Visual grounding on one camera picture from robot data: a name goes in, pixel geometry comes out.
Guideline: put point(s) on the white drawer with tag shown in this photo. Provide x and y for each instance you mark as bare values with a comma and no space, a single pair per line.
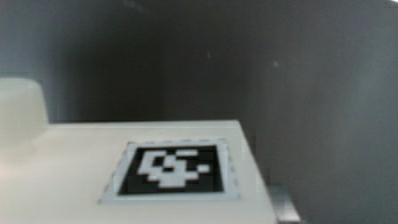
124,173

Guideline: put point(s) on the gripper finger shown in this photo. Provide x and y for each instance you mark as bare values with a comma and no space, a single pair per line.
283,205

